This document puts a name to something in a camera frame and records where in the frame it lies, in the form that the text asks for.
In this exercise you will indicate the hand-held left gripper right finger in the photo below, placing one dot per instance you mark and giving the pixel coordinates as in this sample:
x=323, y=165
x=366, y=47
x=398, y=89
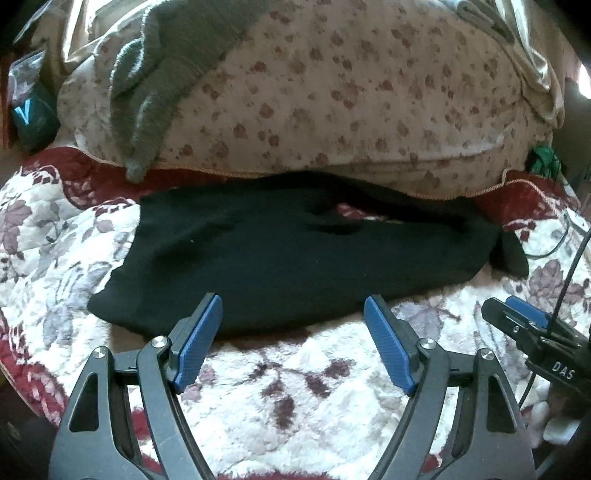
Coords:
x=388, y=344

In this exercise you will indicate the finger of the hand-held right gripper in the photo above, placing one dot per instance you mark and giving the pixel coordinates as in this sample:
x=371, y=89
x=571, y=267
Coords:
x=512, y=323
x=526, y=311

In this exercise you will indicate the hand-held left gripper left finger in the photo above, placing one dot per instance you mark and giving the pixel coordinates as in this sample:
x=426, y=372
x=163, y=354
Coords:
x=198, y=339

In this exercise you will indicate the black pants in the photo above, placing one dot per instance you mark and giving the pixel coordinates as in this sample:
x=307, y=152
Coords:
x=258, y=263

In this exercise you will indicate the person's right hand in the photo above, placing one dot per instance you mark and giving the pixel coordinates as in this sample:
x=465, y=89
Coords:
x=561, y=415

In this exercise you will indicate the white and red floral blanket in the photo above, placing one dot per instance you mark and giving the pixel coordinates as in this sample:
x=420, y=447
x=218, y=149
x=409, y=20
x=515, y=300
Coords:
x=295, y=401

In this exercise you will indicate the green object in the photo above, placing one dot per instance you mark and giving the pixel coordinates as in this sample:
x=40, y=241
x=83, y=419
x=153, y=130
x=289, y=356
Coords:
x=544, y=160

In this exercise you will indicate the beige satin cloth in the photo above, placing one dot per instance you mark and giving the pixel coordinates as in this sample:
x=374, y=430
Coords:
x=535, y=60

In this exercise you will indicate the floral beige pillow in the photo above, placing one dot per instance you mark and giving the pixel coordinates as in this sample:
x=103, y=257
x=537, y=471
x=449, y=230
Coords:
x=351, y=92

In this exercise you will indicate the teal object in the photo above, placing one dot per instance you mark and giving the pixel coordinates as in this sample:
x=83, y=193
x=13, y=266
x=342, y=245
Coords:
x=34, y=120

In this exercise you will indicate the grey knitted cloth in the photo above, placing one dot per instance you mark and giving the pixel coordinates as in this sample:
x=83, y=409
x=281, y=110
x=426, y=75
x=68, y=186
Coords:
x=171, y=60

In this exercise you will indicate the grey ribbed cloth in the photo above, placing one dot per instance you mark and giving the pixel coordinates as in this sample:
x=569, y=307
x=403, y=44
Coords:
x=485, y=18

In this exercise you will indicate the clear plastic bag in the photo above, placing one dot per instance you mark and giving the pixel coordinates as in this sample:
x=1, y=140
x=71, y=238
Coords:
x=25, y=69

